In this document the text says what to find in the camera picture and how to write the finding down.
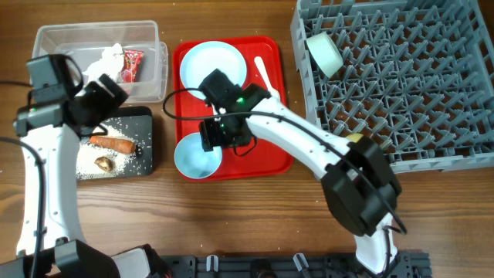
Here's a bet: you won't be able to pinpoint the brown food scrap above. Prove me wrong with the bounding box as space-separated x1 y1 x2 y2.
94 157 113 172

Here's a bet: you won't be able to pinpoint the light blue plate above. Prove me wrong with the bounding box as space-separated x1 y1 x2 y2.
179 41 247 88

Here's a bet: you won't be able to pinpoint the white plastic spoon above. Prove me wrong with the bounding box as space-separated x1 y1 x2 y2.
254 56 280 100

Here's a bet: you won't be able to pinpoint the orange carrot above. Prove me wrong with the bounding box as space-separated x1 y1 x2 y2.
89 136 136 154

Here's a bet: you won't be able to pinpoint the black tray bin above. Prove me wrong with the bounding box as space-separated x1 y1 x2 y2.
76 107 154 181

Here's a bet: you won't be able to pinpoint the red serving tray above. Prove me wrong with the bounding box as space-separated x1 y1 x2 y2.
174 36 293 181

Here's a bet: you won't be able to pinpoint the white tissue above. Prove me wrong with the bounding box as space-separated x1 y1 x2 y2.
83 43 124 83

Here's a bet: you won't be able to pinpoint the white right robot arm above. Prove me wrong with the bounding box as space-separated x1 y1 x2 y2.
199 83 401 276

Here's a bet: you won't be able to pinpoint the white rice grains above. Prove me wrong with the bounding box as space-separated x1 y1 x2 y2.
76 116 153 181

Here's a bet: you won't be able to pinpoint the light blue bowl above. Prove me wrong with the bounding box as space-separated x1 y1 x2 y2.
174 133 222 179

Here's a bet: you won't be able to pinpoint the yellow plastic cup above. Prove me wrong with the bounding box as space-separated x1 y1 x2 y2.
346 133 363 143

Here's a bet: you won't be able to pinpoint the clear plastic bin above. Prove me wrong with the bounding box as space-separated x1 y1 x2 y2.
32 20 168 103

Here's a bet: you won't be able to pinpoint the mint green bowl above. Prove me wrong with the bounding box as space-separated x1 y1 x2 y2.
306 32 343 77

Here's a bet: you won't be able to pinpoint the grey dishwasher rack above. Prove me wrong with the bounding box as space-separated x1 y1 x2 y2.
290 1 493 173

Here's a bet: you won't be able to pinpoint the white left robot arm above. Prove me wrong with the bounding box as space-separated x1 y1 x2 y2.
1 74 171 277

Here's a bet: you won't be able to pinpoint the red snack wrapper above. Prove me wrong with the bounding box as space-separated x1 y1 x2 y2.
120 49 144 83

